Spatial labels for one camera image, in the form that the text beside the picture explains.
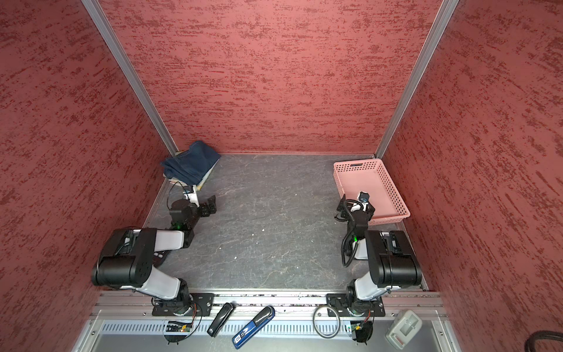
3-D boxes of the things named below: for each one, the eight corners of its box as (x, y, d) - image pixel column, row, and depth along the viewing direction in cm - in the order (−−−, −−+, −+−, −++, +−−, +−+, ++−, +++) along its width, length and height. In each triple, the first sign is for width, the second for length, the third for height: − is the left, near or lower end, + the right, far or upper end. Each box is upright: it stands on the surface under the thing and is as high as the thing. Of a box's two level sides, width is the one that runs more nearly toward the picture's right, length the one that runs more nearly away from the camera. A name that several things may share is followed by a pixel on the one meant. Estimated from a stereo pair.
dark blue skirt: (166, 176, 112) (158, 165, 105) (199, 150, 125) (194, 138, 118) (193, 192, 106) (187, 181, 99) (225, 162, 119) (221, 150, 112)
